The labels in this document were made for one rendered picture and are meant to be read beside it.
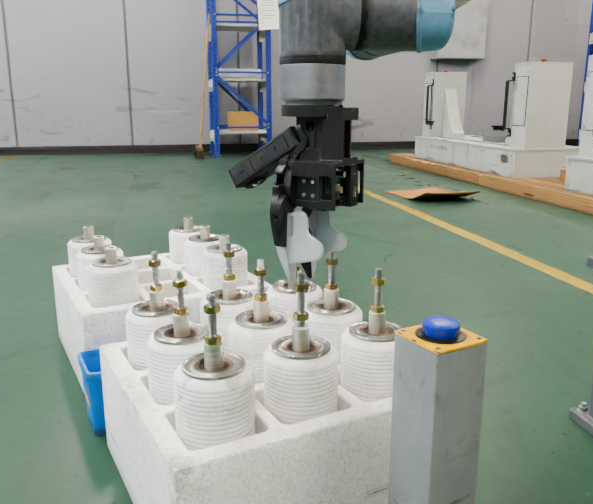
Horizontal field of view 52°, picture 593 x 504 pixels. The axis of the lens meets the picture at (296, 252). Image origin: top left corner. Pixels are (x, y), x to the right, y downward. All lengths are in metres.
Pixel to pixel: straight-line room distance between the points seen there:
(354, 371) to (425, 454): 0.19
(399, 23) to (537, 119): 3.56
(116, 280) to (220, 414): 0.55
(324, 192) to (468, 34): 7.18
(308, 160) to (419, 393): 0.28
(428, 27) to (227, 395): 0.46
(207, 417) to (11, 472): 0.45
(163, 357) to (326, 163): 0.33
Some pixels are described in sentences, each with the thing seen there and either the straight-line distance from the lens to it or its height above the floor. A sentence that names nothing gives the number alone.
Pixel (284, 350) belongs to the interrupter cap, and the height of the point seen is 0.25.
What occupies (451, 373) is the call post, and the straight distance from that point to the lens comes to 0.66.
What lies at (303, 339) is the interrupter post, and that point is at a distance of 0.77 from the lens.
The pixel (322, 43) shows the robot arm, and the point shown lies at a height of 0.62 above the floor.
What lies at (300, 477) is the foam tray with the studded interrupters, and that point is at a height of 0.12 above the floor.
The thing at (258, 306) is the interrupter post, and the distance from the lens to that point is 0.87.
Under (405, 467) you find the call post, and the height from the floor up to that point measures 0.16.
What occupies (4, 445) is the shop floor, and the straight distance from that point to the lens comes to 1.17.
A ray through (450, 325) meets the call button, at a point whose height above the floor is 0.33.
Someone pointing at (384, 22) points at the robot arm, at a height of 0.64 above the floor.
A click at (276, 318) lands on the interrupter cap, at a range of 0.89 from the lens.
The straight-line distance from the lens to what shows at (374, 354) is 0.81.
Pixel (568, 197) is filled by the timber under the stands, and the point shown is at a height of 0.06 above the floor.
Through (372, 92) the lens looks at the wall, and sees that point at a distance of 7.56.
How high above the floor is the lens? 0.56
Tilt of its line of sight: 14 degrees down
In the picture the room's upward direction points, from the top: straight up
